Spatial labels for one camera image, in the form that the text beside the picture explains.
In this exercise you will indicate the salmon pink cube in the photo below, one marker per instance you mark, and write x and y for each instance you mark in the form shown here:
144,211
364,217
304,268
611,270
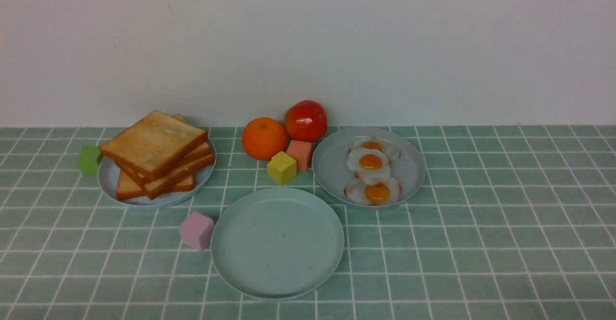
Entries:
301,152

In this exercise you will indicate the yellow cube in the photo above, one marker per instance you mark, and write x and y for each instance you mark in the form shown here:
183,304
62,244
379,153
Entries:
282,168

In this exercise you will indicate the fried egg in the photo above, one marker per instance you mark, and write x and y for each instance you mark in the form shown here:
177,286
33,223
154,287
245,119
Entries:
390,150
368,165
383,193

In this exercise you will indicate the green cube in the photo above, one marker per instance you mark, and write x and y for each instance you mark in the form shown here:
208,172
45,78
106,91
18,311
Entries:
89,159

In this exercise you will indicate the orange fruit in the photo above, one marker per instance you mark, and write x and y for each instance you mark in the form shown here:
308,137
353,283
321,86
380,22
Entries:
263,138

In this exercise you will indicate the green plate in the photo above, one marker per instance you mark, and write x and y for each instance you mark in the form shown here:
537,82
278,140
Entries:
277,243

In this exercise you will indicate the grey-blue egg plate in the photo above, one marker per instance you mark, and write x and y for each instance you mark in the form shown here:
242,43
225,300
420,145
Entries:
330,170

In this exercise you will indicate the grey-blue bread plate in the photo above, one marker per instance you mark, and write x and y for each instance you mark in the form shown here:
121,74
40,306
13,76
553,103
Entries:
108,176

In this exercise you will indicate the red tomato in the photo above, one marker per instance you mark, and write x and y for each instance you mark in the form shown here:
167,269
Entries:
306,121

